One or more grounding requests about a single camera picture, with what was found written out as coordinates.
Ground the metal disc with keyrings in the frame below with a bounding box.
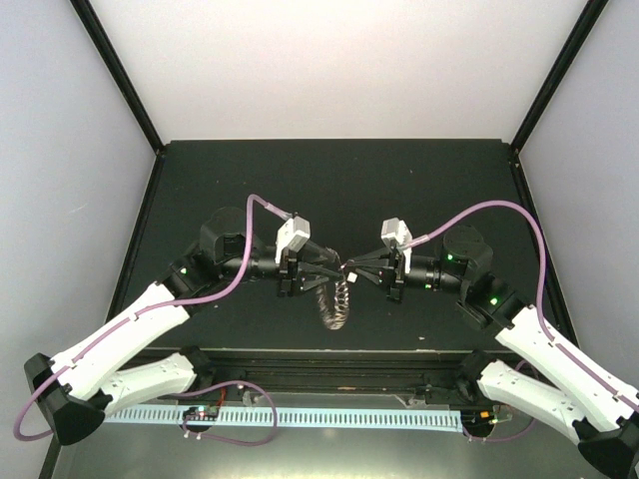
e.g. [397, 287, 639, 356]
[316, 279, 350, 330]

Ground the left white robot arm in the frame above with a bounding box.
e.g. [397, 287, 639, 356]
[24, 205, 349, 445]

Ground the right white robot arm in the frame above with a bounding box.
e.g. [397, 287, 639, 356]
[345, 219, 638, 478]

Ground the small circuit board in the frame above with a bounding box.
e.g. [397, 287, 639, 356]
[183, 405, 220, 422]

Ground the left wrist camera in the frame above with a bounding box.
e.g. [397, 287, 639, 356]
[275, 216, 311, 264]

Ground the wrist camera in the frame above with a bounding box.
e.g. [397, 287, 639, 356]
[380, 218, 412, 250]
[275, 216, 311, 264]

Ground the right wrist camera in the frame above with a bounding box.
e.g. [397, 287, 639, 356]
[380, 218, 412, 250]

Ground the black front rail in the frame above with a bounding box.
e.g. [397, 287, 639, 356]
[206, 349, 476, 404]

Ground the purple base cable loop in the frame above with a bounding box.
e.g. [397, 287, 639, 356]
[180, 379, 279, 447]

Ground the white slotted cable duct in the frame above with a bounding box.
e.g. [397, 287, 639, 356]
[106, 404, 463, 433]

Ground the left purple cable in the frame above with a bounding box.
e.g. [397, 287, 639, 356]
[13, 194, 291, 443]

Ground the black frame post left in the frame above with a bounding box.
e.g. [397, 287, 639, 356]
[70, 0, 165, 154]

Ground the black frame post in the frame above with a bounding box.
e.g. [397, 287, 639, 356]
[510, 0, 609, 154]
[70, 0, 165, 154]

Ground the black frame post right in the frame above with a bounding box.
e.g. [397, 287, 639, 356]
[510, 0, 609, 154]

